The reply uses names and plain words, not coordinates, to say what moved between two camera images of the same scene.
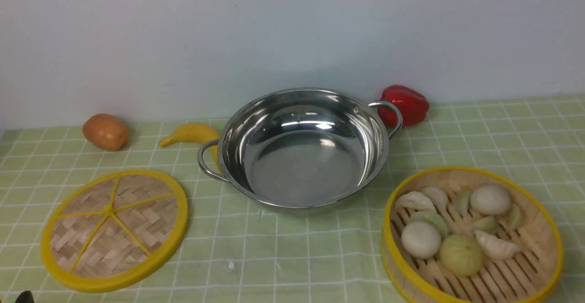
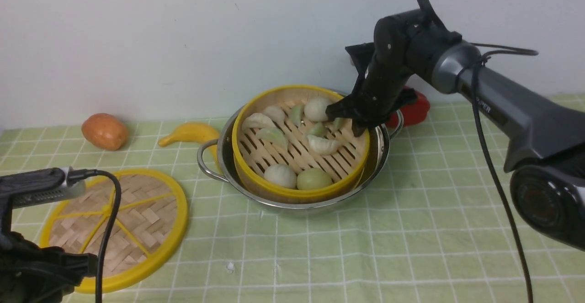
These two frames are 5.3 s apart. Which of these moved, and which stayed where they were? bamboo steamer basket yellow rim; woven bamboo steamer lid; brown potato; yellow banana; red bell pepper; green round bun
Moved: green round bun; bamboo steamer basket yellow rim
Stayed: brown potato; woven bamboo steamer lid; yellow banana; red bell pepper
